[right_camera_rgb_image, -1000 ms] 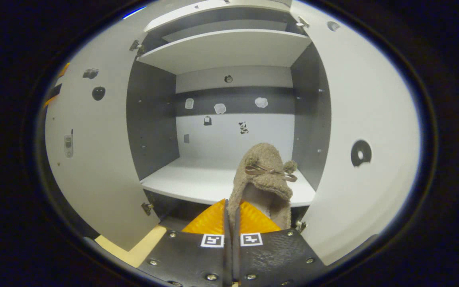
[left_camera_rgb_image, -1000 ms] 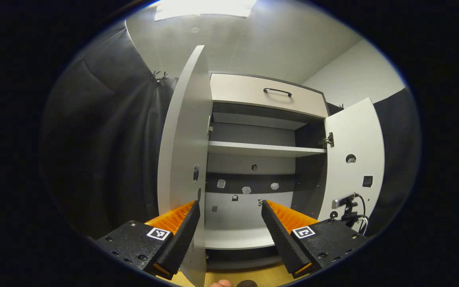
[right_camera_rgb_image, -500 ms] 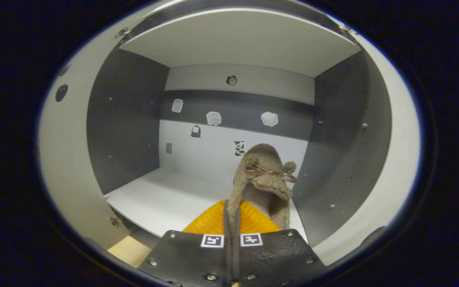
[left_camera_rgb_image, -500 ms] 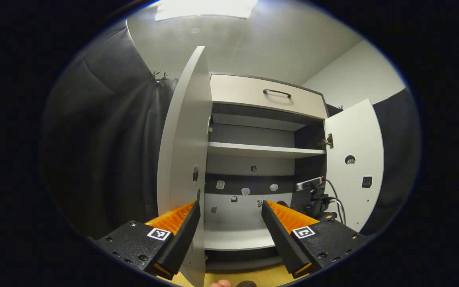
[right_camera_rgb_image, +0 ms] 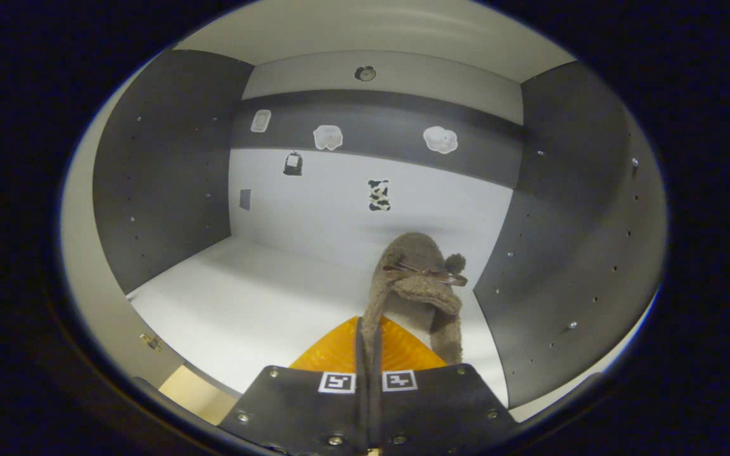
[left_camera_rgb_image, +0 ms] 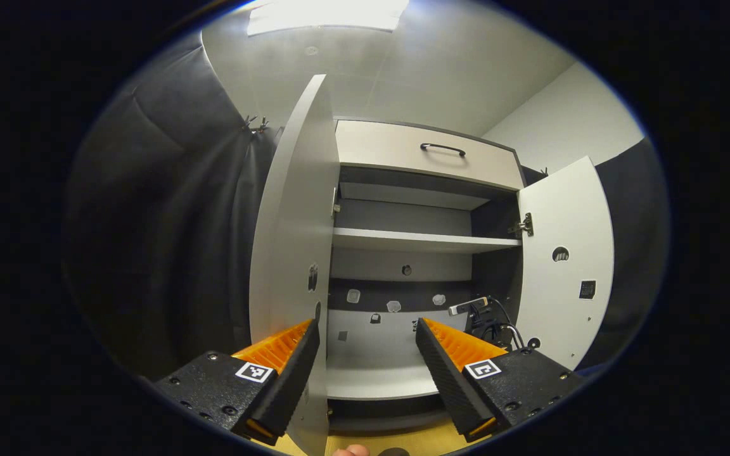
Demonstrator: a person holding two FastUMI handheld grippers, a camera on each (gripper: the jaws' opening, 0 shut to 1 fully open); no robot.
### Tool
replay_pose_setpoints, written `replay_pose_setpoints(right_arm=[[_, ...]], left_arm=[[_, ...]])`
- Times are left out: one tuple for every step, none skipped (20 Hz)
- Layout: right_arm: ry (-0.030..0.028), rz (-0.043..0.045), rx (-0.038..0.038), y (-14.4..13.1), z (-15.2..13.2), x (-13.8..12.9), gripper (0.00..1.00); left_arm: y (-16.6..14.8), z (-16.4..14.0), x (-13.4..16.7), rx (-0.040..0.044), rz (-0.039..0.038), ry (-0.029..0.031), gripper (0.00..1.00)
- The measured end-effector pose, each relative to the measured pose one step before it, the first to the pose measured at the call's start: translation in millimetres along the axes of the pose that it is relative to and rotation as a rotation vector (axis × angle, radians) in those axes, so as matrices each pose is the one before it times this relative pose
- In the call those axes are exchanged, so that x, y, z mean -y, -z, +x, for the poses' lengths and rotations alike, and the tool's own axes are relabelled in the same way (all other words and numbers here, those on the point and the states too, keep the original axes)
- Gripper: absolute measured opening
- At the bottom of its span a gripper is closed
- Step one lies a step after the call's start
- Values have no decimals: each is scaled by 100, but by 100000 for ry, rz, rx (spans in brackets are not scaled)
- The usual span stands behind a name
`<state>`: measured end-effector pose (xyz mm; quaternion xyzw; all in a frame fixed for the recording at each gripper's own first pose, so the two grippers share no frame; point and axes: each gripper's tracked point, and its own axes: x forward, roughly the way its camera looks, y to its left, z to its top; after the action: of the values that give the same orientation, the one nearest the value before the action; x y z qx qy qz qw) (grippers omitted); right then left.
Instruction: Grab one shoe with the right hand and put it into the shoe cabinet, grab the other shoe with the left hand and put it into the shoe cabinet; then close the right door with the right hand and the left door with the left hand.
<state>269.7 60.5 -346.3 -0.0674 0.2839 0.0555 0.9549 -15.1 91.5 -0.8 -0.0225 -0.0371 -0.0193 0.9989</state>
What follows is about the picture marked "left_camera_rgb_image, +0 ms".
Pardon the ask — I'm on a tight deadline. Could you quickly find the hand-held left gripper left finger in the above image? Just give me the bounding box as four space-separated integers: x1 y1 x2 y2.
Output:
153 318 321 447

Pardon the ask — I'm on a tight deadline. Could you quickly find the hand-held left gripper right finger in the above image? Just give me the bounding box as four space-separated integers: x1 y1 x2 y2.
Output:
416 317 587 444

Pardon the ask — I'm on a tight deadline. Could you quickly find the white door with cherry sticker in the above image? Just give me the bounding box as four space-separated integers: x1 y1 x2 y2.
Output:
517 156 615 371

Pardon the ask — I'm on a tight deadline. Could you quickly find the white door with camera sticker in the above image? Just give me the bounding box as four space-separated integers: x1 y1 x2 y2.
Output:
249 74 340 456

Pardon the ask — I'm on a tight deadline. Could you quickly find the white cabinet shelf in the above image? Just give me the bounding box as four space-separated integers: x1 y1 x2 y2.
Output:
332 227 523 254

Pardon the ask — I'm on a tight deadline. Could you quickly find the white cabinet drawer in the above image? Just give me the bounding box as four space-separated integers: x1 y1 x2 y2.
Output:
335 120 524 191

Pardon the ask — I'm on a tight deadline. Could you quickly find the black backdrop cloth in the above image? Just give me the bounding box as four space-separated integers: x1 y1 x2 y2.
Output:
64 32 670 381

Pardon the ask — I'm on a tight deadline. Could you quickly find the ceiling light panel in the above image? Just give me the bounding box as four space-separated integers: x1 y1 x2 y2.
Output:
248 0 410 35

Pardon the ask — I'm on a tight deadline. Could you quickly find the black drawer handle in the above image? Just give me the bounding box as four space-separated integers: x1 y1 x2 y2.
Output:
420 142 467 158

